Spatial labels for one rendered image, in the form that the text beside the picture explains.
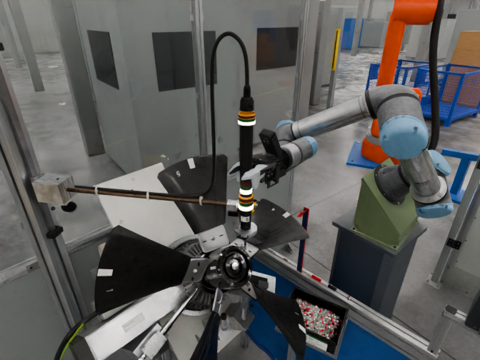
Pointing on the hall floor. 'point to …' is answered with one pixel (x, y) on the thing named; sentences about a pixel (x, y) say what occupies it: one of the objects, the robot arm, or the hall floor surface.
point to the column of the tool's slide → (59, 273)
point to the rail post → (243, 331)
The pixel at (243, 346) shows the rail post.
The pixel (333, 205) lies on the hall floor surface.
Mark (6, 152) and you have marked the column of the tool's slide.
